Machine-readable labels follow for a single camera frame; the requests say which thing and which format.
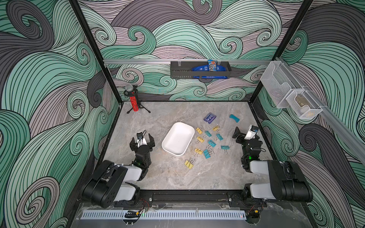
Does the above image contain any teal binder clip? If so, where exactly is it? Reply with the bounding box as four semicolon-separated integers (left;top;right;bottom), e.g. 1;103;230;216
215;133;223;141
208;140;216;148
203;149;214;159
221;145;230;154
204;131;212;138

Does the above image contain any teal binder clip top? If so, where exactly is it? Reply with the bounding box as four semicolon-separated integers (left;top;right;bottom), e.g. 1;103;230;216
215;133;223;141

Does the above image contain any white plastic storage box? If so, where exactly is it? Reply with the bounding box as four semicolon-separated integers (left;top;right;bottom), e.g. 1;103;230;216
162;122;194;157

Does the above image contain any yellow binder clip long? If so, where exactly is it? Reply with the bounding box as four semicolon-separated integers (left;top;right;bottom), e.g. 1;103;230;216
196;127;204;135

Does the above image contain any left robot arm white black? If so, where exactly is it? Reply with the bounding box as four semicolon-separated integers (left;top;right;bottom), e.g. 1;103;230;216
81;132;155;208

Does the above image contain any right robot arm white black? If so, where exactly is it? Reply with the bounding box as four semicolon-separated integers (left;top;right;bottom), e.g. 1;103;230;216
232;125;313;202

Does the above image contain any blue playing card box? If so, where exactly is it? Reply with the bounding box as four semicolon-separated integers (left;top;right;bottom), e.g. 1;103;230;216
203;113;217;124

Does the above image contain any teal tape dispenser piece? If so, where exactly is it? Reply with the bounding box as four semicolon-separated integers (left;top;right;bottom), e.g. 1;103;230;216
229;114;240;123

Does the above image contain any red glitter microphone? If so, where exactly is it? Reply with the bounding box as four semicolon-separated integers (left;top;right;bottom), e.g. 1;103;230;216
130;96;139;112

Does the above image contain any black microphone tripod stand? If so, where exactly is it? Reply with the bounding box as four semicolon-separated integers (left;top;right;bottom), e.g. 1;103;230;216
124;85;151;114

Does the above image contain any blue package in basket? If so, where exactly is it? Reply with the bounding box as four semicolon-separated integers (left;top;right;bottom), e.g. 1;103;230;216
192;60;228;79

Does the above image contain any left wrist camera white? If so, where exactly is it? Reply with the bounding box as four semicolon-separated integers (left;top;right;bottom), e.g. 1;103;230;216
136;130;147;147

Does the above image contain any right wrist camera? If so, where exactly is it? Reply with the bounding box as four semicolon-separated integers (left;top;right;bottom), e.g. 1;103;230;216
244;125;259;140

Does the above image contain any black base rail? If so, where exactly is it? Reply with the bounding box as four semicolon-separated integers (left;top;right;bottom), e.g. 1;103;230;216
125;189;303;210

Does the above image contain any clear plastic wall bin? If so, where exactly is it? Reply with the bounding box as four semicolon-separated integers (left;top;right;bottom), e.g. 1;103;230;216
260;61;323;120

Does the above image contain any white slotted cable duct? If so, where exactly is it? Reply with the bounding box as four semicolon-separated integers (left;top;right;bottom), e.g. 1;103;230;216
81;210;247;220

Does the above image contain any black wall basket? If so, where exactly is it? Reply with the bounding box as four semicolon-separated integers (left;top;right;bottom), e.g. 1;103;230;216
170;60;232;79

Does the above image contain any aluminium rail back wall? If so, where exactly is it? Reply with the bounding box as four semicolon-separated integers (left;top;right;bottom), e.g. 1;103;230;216
103;58;271;65

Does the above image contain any aluminium rail wall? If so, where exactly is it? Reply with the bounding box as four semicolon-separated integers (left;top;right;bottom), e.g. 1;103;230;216
275;57;365;164
103;58;271;65

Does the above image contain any aluminium rail right wall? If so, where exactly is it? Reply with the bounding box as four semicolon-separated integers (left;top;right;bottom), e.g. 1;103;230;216
275;57;365;164

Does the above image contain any black vertical frame post right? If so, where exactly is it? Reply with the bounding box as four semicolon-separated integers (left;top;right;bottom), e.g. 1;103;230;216
249;0;314;102

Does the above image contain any black vertical frame post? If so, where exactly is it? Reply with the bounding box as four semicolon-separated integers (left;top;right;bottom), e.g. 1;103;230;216
249;0;314;102
69;0;123;105

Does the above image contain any black vertical frame post left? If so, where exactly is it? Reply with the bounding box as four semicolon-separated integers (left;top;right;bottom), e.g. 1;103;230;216
69;0;123;105

